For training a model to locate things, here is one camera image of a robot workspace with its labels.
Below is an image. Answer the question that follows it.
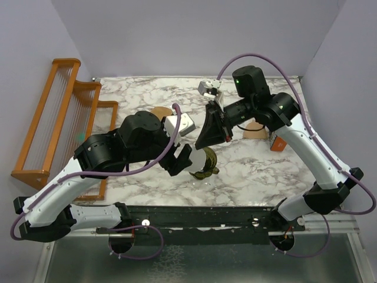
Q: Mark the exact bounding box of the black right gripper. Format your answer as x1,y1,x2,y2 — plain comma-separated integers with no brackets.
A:
194,97,254,150

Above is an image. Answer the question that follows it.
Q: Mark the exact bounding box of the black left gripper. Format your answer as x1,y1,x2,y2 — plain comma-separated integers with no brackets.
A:
127,117,193,175

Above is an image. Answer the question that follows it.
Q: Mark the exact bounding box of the white paper coffee filter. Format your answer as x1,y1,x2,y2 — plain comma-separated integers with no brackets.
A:
184,149,207,173

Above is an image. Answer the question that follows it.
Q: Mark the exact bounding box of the dark green glass dripper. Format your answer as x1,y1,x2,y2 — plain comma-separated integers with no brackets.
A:
189,147,220,180

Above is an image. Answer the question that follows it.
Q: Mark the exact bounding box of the clear glass dripper cone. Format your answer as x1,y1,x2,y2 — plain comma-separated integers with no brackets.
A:
192,179,212,189

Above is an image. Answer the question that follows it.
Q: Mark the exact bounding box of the orange coffee filter box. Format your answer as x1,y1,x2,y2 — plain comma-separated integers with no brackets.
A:
269,132,287,152

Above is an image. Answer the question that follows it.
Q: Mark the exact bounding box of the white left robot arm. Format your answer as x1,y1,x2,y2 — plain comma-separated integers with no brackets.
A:
10,111,196,242

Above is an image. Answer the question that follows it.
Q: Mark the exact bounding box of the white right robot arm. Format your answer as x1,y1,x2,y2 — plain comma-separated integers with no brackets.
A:
195,65,363,231

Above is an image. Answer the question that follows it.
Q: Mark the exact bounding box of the brown filter on table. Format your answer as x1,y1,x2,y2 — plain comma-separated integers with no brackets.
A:
243,121,268,140

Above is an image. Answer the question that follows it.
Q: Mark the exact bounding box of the orange wooden rack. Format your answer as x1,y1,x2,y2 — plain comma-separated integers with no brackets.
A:
11,58,118,190

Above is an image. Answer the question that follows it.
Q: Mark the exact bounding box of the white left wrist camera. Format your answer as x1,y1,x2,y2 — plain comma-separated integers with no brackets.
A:
164,113,196,139

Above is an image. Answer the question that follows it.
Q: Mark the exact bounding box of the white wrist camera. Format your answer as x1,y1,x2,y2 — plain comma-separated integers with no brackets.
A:
164,113,196,139
197,79,224,110

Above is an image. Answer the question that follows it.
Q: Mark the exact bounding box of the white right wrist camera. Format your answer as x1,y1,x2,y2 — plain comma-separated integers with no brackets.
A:
197,79,224,110

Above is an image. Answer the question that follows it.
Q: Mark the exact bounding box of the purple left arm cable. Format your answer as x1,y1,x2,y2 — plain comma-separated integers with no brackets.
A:
10,104,182,241

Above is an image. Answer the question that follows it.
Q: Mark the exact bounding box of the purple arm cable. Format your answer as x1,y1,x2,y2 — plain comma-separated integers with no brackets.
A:
10,104,182,241
217,52,376,215

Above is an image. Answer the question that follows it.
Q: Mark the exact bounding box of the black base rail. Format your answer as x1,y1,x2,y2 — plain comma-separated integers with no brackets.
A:
79,205,307,246

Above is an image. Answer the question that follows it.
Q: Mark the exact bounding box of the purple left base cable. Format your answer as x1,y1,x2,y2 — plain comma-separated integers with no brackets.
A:
97,225,165,261

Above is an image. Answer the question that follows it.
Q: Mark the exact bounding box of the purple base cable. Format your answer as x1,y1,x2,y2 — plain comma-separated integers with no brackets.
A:
273,213,330,258
97,225,165,261

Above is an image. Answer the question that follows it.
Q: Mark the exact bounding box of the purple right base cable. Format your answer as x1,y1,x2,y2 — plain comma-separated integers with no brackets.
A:
273,213,330,258

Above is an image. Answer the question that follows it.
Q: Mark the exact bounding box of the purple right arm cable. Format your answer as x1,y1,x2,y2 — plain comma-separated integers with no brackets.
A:
217,52,376,215

